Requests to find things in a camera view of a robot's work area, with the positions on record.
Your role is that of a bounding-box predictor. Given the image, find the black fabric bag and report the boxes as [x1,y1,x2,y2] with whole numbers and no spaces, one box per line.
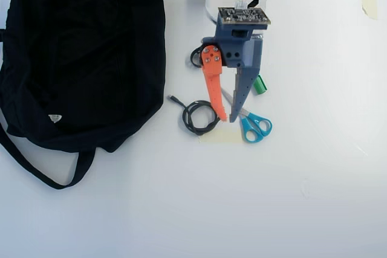
[0,0,167,191]

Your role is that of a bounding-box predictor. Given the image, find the coiled black cable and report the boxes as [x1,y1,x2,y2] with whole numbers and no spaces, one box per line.
[167,94,224,137]

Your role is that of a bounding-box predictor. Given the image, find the black marker with green cap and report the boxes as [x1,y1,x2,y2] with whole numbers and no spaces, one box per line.
[252,75,268,95]

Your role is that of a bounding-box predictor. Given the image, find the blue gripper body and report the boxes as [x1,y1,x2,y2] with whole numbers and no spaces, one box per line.
[201,36,264,70]

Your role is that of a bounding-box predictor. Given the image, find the scissors with blue handles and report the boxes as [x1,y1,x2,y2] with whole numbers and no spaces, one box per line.
[220,87,273,143]

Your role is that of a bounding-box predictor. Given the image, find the bare camera circuit board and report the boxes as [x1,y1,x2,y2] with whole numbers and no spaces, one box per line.
[216,6,272,30]

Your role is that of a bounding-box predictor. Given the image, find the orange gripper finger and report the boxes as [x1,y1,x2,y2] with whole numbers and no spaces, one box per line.
[199,45,228,122]

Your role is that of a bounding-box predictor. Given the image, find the beige masking tape strip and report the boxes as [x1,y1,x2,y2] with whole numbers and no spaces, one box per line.
[360,0,379,21]
[198,127,242,144]

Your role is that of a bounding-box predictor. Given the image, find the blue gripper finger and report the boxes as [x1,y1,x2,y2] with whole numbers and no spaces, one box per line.
[229,66,261,123]

